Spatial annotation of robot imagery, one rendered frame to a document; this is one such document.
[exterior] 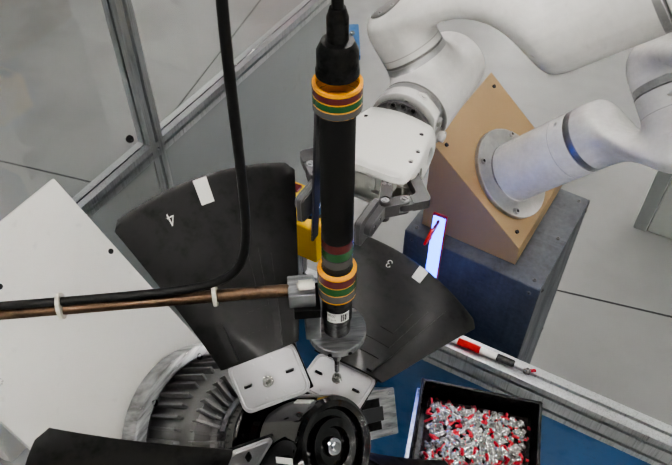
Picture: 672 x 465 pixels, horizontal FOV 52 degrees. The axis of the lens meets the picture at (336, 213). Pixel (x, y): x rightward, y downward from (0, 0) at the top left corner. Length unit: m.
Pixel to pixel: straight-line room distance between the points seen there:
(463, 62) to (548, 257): 0.70
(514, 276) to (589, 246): 1.44
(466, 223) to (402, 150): 0.71
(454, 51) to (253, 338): 0.42
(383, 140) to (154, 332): 0.48
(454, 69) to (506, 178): 0.58
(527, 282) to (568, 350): 1.11
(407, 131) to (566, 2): 0.21
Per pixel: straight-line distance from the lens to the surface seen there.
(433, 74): 0.82
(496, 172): 1.40
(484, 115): 1.47
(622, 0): 0.77
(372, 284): 1.05
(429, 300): 1.07
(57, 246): 1.00
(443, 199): 1.41
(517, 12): 0.78
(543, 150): 1.33
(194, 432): 0.94
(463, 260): 1.45
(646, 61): 1.21
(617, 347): 2.58
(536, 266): 1.46
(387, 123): 0.77
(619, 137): 1.25
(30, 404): 0.98
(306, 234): 1.29
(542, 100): 3.51
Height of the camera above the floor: 2.01
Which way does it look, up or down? 46 degrees down
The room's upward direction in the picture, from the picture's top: straight up
